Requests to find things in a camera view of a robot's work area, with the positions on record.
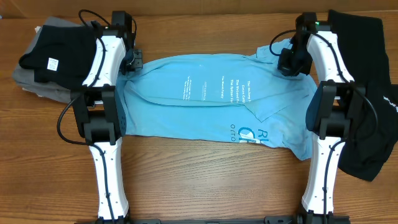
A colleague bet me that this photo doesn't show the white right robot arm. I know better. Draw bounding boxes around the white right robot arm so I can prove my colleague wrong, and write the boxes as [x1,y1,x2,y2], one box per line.
[265,20,366,224]

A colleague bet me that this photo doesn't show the folded black garment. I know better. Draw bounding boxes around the folded black garment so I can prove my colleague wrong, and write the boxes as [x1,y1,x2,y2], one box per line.
[19,25,96,90]

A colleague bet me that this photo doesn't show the folded grey garment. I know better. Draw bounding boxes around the folded grey garment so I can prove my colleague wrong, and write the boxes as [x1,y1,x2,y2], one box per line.
[12,17,96,103]

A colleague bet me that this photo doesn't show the light blue printed t-shirt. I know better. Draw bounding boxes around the light blue printed t-shirt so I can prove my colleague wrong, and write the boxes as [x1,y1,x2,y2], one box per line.
[116,39,316,160]

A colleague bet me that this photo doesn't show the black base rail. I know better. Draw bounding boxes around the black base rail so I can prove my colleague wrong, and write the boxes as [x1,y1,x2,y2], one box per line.
[74,215,351,224]

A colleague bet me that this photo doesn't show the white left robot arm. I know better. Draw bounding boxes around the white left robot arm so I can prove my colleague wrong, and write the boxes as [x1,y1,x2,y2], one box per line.
[71,29,136,223]

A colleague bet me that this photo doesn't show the black garment on right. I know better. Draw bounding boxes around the black garment on right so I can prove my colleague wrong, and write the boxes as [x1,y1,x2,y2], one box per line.
[328,10,397,182]

